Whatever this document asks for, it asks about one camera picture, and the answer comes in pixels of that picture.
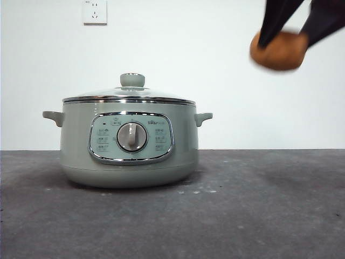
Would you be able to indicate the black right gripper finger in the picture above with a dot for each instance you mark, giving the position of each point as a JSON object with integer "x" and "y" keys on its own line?
{"x": 326, "y": 19}
{"x": 275, "y": 19}

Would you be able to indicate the brown potato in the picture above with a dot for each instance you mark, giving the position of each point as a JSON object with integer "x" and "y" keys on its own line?
{"x": 280, "y": 51}

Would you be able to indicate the glass lid with green knob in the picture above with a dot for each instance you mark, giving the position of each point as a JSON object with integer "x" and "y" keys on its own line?
{"x": 129, "y": 93}

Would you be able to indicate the pale green electric pot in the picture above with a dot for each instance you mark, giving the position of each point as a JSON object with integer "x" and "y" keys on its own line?
{"x": 81, "y": 140}

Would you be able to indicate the white wall socket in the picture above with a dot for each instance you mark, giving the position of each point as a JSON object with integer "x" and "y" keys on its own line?
{"x": 95, "y": 13}

